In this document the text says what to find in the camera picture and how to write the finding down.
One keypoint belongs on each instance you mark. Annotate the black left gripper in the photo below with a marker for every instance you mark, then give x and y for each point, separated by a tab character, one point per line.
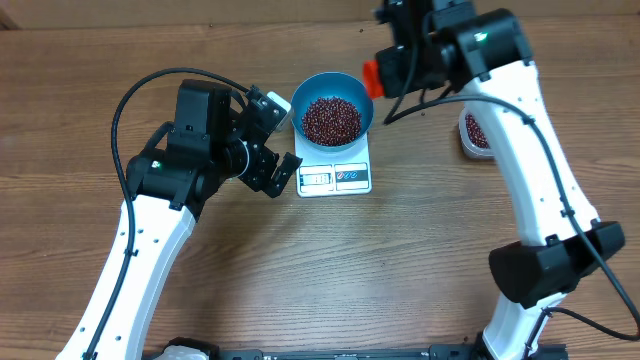
266	162

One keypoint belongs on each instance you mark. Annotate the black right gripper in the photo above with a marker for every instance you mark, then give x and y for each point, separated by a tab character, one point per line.
395	73

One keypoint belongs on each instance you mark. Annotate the orange scoop with blue handle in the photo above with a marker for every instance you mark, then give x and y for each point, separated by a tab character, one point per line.
371	79

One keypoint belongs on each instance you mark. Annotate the clear plastic bean container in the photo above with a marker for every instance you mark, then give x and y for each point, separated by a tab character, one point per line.
468	148

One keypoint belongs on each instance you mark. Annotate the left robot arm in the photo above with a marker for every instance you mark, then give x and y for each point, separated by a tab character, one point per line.
217	134

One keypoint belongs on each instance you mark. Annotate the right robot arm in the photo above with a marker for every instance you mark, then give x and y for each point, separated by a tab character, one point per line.
485	62

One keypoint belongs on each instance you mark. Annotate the red beans in bowl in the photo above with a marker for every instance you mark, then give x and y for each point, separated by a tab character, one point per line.
331	121

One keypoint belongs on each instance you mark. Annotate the teal plastic bowl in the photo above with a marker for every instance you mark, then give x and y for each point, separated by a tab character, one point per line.
332	84

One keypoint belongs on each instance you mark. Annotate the white digital kitchen scale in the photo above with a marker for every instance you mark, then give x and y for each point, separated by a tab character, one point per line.
332	171

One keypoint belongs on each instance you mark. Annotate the red beans in container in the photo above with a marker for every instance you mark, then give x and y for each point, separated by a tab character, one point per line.
474	132

